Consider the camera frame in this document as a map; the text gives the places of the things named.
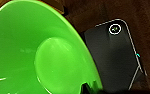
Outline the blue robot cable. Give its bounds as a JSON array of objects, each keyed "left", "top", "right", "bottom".
[{"left": 135, "top": 51, "right": 141, "bottom": 58}]

